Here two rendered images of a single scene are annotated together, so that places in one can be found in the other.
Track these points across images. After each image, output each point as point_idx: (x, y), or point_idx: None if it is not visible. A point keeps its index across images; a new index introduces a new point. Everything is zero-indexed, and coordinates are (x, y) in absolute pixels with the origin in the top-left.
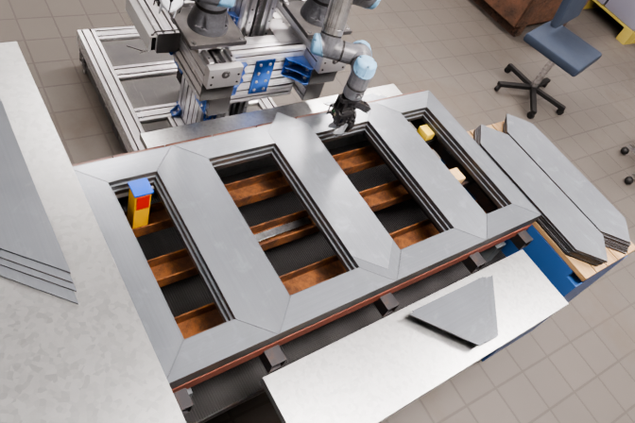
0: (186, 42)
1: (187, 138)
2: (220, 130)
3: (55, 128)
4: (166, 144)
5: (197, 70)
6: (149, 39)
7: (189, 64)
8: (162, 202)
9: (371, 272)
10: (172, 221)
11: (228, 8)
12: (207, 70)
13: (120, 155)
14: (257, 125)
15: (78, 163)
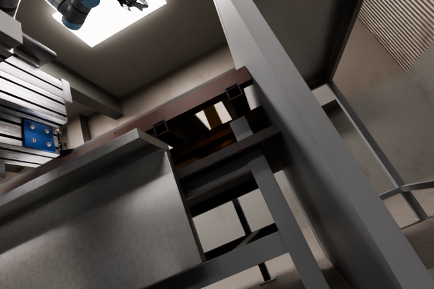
0: (46, 48)
1: (103, 157)
2: (63, 177)
3: (223, 30)
4: (154, 111)
5: (47, 88)
6: (20, 26)
7: (27, 86)
8: (199, 120)
9: None
10: (204, 124)
11: (79, 29)
12: (65, 82)
13: (193, 91)
14: (72, 152)
15: (225, 75)
